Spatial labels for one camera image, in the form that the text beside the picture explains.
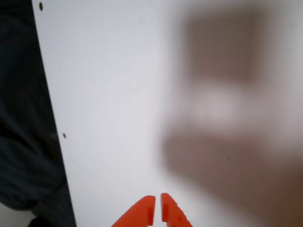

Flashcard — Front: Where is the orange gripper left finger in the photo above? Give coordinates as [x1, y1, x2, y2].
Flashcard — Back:
[110, 195, 156, 227]

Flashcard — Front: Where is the person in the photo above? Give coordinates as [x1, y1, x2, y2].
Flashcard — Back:
[0, 0, 78, 227]

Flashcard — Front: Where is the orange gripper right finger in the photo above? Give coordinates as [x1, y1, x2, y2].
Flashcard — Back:
[160, 192, 194, 227]

